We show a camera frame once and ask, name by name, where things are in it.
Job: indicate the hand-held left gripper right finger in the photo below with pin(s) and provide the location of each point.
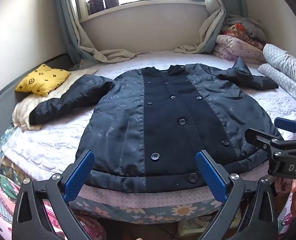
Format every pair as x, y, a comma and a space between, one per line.
211, 177

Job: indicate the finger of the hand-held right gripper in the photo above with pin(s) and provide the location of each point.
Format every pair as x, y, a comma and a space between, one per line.
285, 124
257, 137

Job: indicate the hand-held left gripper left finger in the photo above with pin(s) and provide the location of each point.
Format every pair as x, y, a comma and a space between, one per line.
79, 177

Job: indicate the dark navy buttoned coat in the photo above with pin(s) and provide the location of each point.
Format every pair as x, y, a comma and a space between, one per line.
163, 120

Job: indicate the grey polka dot quilt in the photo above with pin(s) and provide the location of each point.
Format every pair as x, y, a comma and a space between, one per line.
283, 81
285, 60

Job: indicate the white textured bedspread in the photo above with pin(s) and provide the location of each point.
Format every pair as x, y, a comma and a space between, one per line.
55, 140

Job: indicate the pink printed cloth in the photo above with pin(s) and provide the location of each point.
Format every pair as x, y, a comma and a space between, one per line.
2, 200

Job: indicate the cream blanket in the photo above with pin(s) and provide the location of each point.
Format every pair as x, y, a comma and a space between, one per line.
25, 107

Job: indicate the pink floral folded quilt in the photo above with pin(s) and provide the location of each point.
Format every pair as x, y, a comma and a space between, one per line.
235, 48

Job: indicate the leopard print blanket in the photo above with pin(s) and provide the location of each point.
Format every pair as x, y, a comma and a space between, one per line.
240, 36

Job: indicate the grey folded cloth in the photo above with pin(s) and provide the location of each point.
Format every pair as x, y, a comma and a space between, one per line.
250, 27

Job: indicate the yellow patterned pillow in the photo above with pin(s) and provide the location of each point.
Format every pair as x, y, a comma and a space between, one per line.
41, 78

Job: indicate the grey and beige curtain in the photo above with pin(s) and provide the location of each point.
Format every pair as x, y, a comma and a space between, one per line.
75, 30
213, 27

